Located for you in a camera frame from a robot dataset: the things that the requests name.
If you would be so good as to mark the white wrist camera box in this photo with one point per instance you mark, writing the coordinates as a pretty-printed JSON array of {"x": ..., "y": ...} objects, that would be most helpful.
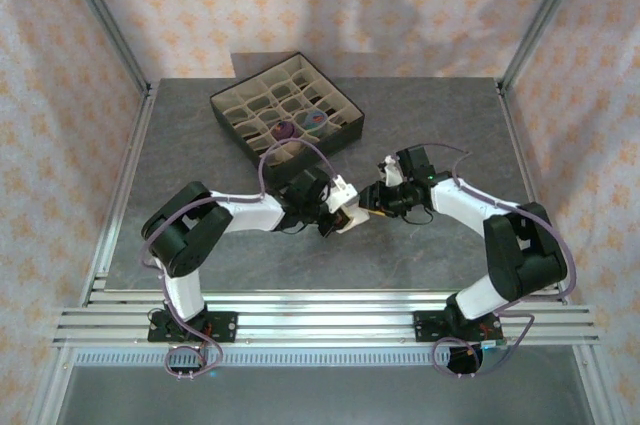
[
  {"x": 390, "y": 172},
  {"x": 342, "y": 192}
]

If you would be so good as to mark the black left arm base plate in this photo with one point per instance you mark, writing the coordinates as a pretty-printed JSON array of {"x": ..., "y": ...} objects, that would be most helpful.
[{"x": 225, "y": 327}]

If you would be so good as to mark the aluminium table side rail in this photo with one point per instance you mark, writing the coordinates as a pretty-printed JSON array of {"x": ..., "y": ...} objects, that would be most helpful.
[
  {"x": 134, "y": 145},
  {"x": 520, "y": 145}
]

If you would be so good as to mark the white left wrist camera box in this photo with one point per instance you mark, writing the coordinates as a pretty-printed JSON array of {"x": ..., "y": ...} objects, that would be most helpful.
[{"x": 342, "y": 192}]

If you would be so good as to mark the aluminium mounting rails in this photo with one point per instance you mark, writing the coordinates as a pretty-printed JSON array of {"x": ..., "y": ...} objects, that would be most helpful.
[{"x": 325, "y": 325}]

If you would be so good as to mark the blue-grey sock with green toe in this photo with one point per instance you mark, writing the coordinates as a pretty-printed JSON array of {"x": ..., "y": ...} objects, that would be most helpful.
[{"x": 315, "y": 121}]

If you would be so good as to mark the purple ribbed sock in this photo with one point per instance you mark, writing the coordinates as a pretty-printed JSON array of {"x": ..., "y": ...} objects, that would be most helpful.
[{"x": 284, "y": 131}]

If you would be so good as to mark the black divided organizer box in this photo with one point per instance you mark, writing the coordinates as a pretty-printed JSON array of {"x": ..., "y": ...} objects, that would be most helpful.
[{"x": 340, "y": 135}]

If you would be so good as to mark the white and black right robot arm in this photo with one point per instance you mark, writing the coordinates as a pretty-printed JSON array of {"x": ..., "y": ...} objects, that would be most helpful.
[{"x": 525, "y": 255}]

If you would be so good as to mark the aluminium frame post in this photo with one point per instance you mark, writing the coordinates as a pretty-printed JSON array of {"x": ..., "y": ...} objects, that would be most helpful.
[
  {"x": 541, "y": 20},
  {"x": 107, "y": 20}
]

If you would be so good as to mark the small green circuit board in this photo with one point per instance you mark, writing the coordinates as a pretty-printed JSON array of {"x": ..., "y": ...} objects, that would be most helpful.
[{"x": 492, "y": 345}]

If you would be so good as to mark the white sock with black stripes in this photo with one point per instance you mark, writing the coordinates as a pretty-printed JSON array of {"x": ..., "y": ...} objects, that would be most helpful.
[{"x": 357, "y": 220}]

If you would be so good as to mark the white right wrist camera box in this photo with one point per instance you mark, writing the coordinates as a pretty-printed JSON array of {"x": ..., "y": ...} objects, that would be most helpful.
[{"x": 390, "y": 172}]

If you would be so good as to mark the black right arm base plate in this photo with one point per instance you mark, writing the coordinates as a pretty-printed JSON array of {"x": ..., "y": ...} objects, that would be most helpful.
[{"x": 425, "y": 327}]

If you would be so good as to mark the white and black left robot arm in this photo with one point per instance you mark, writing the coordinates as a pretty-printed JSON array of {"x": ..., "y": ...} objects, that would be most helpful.
[{"x": 185, "y": 230}]

